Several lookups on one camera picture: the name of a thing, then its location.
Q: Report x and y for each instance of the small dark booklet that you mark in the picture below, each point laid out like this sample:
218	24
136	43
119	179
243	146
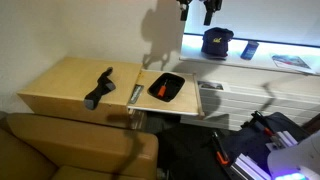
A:
136	93

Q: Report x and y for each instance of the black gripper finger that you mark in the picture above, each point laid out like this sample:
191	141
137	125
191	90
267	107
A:
211	7
184	7

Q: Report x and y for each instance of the black plastic tray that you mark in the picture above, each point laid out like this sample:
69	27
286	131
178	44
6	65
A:
174	85

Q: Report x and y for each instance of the colourful magazine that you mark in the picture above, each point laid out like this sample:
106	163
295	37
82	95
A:
292	62

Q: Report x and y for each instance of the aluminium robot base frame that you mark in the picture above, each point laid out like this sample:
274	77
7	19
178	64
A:
251	156

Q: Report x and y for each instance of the navy blue cap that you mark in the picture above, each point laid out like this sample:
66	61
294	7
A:
215	41

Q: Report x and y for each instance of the tan leather couch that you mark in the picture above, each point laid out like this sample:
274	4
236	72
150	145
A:
34	147

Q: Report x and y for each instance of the dark grey sock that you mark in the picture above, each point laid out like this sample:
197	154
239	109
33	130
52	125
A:
104	86

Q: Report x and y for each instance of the wooden cabinet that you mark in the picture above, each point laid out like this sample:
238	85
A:
61	90

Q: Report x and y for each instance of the wooden pull-out shelf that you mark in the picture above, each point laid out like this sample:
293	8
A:
187	102

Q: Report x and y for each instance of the orange black clamp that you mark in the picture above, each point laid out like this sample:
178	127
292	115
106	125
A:
221	155

